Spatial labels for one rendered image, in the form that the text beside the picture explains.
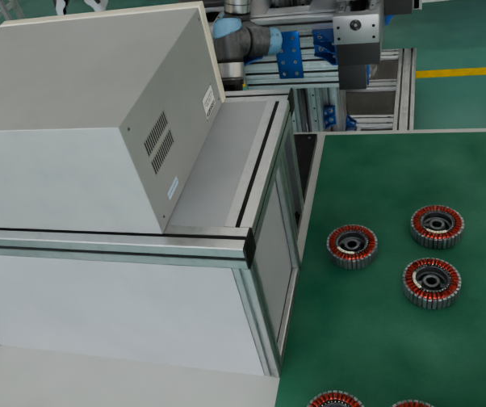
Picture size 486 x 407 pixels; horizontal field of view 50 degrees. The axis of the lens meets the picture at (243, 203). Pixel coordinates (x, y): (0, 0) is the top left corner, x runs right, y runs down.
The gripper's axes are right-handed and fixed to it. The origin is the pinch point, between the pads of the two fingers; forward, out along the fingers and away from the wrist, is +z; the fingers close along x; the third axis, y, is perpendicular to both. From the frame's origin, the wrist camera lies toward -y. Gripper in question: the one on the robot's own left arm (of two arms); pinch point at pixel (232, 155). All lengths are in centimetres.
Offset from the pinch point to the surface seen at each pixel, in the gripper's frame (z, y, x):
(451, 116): 4, 160, -69
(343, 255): 18.7, -24.2, -32.2
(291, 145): -5.2, -21.4, -20.7
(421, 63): -24, 210, -55
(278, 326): 28, -42, -21
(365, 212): 13.4, -7.4, -35.7
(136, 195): -4, -67, -7
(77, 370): 38, -50, 21
